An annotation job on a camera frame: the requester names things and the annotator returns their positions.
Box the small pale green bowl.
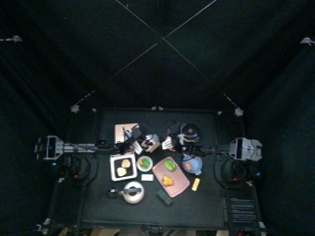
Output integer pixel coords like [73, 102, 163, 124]
[135, 155, 153, 172]

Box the light wooden cutting board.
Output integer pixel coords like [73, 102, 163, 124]
[113, 123, 140, 145]

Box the white square plate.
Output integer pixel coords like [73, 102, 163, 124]
[108, 152, 139, 183]

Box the light blue pot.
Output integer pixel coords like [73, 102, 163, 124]
[181, 153, 204, 176]

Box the pink cutting board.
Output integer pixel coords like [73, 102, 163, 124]
[151, 156, 192, 198]

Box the orange toy pepper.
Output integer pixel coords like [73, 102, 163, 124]
[160, 175, 175, 187]

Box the yellow toy block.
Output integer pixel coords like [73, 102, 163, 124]
[191, 177, 201, 192]

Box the dark green sponge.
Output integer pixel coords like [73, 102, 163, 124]
[156, 189, 173, 206]

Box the white text label sticker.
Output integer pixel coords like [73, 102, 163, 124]
[228, 197, 257, 225]

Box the silver kettle with black handle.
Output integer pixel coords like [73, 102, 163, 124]
[117, 181, 147, 205]

